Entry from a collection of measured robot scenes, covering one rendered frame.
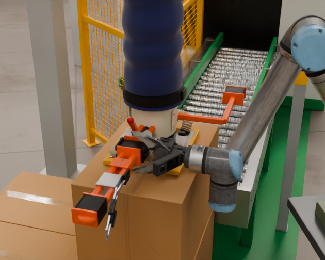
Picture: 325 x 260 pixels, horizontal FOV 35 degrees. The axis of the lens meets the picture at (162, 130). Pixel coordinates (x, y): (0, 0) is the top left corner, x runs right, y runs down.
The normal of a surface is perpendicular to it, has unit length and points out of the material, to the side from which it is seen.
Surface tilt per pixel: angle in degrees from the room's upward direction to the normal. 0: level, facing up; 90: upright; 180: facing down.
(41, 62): 90
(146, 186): 0
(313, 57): 84
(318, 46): 84
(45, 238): 0
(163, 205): 90
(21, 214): 0
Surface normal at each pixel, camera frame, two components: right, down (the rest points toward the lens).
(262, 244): 0.00, -0.89
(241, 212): -0.29, 0.44
